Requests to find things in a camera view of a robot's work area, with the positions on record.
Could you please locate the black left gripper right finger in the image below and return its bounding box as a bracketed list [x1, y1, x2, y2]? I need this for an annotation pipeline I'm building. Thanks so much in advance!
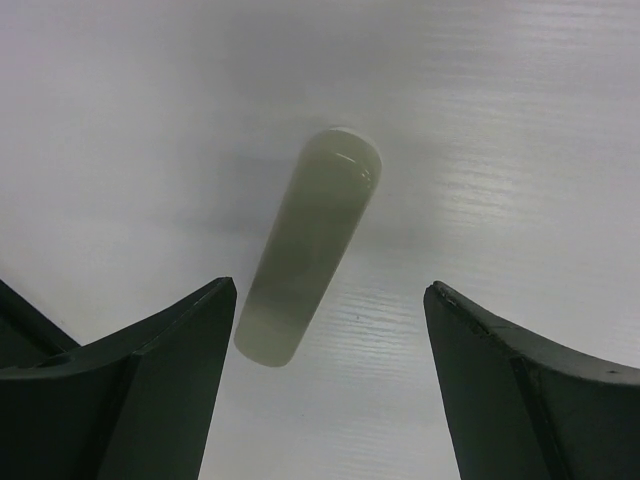
[423, 281, 639, 479]

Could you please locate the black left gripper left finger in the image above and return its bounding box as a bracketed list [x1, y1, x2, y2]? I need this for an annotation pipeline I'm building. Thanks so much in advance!
[1, 277, 237, 479]

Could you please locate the beige green stapler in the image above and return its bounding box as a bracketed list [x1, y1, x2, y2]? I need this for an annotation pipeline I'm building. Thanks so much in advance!
[234, 127, 382, 368]

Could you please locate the black stapler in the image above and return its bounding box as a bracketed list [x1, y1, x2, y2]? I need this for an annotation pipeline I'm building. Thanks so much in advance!
[0, 282, 80, 368]

